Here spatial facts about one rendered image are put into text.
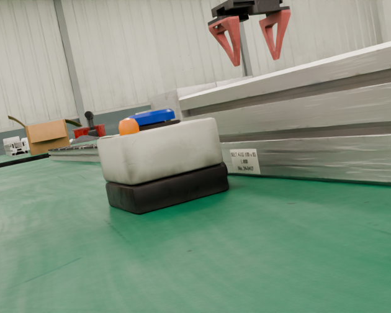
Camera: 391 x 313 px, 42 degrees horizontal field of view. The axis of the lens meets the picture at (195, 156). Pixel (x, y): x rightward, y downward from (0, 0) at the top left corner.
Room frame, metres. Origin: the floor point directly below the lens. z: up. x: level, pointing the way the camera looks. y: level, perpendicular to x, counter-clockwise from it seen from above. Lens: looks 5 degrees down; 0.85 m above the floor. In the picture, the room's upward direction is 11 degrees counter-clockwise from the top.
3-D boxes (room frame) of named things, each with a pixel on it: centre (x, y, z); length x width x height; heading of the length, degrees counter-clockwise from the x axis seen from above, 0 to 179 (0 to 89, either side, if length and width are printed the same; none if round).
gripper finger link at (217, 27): (0.84, -0.11, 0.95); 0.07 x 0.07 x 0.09; 26
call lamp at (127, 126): (0.39, 0.05, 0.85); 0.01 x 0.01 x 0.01
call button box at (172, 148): (0.43, 0.02, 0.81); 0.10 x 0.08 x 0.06; 114
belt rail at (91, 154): (1.21, 0.24, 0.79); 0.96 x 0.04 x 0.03; 24
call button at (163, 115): (0.43, 0.03, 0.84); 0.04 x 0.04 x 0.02
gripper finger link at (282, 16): (0.86, -0.15, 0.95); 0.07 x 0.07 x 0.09; 26
